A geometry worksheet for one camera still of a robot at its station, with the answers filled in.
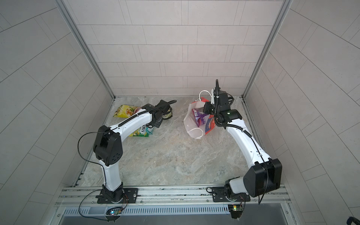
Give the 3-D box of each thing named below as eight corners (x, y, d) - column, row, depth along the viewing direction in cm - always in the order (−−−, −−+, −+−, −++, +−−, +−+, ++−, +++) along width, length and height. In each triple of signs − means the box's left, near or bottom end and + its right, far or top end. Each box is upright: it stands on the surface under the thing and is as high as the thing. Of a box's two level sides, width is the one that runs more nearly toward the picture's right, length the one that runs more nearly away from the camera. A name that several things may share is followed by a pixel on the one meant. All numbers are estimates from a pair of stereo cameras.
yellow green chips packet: (116, 119, 104) (113, 115, 100) (120, 109, 110) (118, 105, 106) (138, 119, 104) (136, 115, 100) (140, 109, 110) (139, 105, 106)
